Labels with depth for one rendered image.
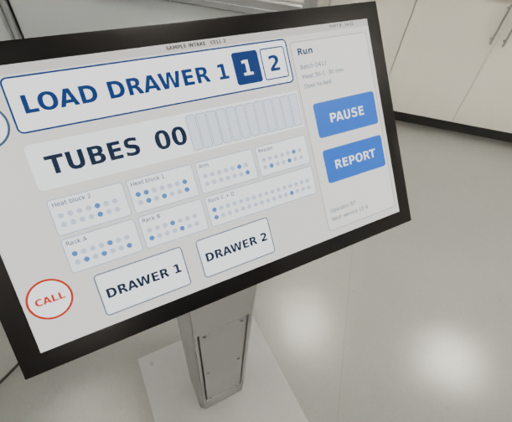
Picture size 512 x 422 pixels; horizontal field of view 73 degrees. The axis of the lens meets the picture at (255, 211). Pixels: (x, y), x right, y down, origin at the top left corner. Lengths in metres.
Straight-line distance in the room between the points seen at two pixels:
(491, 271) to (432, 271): 0.29
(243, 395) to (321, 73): 1.10
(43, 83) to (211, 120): 0.16
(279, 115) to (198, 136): 0.11
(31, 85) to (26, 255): 0.16
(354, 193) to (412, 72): 2.11
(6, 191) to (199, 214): 0.18
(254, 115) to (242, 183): 0.08
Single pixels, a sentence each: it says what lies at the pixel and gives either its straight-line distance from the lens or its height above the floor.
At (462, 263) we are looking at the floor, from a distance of 1.97.
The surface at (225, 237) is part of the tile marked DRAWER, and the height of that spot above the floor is 1.02.
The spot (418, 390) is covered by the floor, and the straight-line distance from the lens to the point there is 1.55.
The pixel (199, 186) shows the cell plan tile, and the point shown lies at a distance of 0.40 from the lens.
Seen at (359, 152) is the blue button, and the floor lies 1.05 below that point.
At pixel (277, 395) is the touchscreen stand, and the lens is 1.36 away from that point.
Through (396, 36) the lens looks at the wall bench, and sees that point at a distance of 2.47.
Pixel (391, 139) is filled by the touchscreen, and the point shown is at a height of 1.06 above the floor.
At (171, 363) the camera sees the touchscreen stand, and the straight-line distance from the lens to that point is 1.39.
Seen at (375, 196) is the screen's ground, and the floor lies 1.00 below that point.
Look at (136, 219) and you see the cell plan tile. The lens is 0.39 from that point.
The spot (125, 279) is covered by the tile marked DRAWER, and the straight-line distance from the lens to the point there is 0.40.
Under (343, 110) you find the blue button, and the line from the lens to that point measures 0.49.
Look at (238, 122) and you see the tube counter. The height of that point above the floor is 1.11.
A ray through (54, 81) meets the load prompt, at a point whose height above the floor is 1.17.
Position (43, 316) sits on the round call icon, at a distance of 0.41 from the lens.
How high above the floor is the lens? 1.34
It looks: 47 degrees down
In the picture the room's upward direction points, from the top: 6 degrees clockwise
